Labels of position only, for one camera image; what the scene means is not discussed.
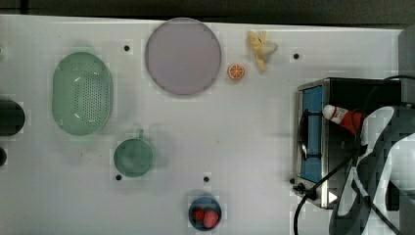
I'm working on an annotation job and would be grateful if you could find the red felt ketchup bottle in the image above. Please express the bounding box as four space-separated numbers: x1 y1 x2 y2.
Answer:
322 105 362 135

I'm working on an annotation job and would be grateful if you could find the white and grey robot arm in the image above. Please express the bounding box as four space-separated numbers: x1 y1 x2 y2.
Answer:
329 106 414 235

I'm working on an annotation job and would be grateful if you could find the silver toaster oven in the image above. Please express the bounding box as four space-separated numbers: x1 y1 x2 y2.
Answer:
293 77 401 210

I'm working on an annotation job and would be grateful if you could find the orange slice toy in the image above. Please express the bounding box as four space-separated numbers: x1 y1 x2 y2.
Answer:
227 64 245 80

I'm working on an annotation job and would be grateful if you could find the purple round plate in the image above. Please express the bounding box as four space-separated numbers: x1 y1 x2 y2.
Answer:
145 18 221 95

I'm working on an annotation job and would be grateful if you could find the green mug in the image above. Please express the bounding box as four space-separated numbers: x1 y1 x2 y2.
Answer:
113 129 155 178

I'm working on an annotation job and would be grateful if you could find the peeled banana toy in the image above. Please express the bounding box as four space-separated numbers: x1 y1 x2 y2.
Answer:
247 30 278 71

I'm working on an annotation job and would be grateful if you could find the blue bowl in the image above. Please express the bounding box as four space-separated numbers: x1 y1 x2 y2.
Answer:
188 195 222 231

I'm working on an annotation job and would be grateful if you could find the red strawberry toy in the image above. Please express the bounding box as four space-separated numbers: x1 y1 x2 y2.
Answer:
192 209 206 222

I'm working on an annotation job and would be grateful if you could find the pink strawberry toy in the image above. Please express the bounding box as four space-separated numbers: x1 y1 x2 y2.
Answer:
204 211 219 228

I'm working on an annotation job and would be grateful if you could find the green perforated colander basket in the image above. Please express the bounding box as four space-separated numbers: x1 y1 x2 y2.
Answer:
52 52 114 136

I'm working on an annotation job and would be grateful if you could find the black cylinder at table edge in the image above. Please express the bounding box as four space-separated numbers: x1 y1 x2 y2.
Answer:
0 100 25 136

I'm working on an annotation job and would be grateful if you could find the black cable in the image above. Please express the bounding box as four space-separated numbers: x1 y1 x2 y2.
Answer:
293 75 415 235

